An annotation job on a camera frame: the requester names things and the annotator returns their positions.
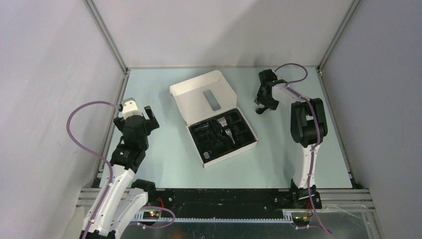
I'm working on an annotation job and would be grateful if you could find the white cardboard kit box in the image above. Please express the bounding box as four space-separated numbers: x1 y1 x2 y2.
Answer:
169 69 258 169

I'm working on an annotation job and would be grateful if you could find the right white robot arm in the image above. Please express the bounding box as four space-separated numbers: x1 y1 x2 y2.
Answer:
254 69 328 208

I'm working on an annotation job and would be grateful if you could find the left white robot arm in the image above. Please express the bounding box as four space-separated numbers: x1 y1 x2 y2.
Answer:
80 100 159 239

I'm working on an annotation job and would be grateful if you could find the silver black hair clipper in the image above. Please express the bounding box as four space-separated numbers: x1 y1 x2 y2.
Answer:
217 117 236 145

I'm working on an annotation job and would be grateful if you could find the black plastic tray insert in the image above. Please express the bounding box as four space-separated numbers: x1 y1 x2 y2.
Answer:
188 108 258 168

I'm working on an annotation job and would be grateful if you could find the left control board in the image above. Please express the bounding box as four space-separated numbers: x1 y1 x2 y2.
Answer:
142 211 161 220

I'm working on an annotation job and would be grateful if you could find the control board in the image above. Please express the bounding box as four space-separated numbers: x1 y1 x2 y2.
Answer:
292 215 313 228
142 211 161 220

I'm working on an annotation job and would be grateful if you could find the right control board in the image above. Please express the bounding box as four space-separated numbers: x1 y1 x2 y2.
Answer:
292 215 313 228

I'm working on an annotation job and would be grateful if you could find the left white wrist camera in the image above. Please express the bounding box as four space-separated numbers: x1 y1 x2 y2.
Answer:
121 98 143 120

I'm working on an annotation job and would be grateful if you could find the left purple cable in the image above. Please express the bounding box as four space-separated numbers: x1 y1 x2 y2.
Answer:
66 101 121 238

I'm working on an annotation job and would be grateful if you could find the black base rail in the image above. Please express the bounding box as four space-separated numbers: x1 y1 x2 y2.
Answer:
148 189 312 220

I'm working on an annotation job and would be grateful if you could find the aluminium frame rail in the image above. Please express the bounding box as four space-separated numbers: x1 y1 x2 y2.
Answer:
83 0 129 74

